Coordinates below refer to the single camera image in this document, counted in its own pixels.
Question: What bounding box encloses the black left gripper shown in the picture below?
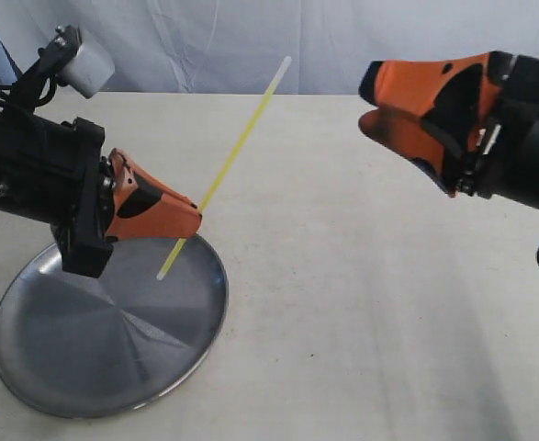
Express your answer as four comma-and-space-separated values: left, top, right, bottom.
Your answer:
51, 118, 202, 277

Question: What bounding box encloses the white backdrop cloth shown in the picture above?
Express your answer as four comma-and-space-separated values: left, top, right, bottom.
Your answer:
0, 1, 539, 95

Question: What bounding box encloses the yellow glow stick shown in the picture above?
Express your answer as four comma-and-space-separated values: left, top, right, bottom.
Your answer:
156, 55, 292, 281

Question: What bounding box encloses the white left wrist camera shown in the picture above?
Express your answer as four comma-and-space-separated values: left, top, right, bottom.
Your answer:
58, 27, 115, 99

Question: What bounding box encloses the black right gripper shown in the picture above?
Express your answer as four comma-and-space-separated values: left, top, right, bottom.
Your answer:
358, 51, 539, 198

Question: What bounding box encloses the round stainless steel plate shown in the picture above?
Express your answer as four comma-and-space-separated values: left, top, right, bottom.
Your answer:
0, 236, 229, 419

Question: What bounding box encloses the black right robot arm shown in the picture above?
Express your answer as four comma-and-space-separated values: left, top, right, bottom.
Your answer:
358, 51, 539, 210

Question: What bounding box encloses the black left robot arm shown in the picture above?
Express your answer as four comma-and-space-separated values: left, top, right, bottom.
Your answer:
0, 64, 202, 278

